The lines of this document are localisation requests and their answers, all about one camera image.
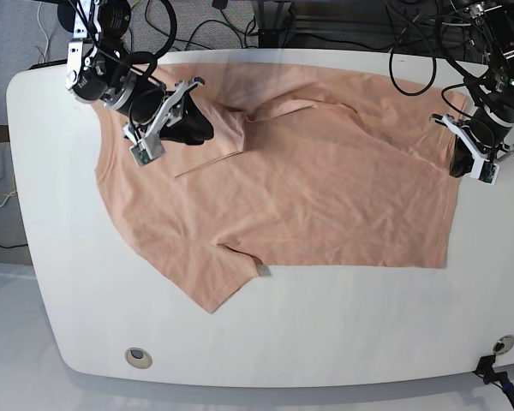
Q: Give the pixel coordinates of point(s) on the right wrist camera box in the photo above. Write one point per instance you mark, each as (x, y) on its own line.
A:
(146, 150)

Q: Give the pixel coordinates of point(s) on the robot left gripper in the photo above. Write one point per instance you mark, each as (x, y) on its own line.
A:
(487, 129)

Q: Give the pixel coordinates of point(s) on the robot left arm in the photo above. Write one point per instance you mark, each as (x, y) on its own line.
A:
(493, 21)

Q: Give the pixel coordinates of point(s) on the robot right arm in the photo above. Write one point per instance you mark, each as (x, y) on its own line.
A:
(101, 69)

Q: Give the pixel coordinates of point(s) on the silver left cable grommet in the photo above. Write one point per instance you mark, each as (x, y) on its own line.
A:
(138, 358)

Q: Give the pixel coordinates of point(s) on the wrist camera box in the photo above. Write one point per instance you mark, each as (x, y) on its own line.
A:
(146, 150)
(489, 172)

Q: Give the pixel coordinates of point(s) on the black metal frame post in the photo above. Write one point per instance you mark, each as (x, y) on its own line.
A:
(274, 21)

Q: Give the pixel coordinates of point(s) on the silver cable grommet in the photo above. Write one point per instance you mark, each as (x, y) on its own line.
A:
(138, 358)
(503, 345)

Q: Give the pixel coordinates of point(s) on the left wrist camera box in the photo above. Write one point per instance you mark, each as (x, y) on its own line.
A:
(489, 172)

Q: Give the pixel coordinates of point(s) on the silver right cable grommet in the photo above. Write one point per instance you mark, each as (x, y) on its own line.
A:
(503, 345)

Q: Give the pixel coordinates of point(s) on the peach pink T-shirt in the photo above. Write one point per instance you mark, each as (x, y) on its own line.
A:
(308, 166)

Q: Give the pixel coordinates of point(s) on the robot right gripper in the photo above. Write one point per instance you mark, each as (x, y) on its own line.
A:
(171, 115)

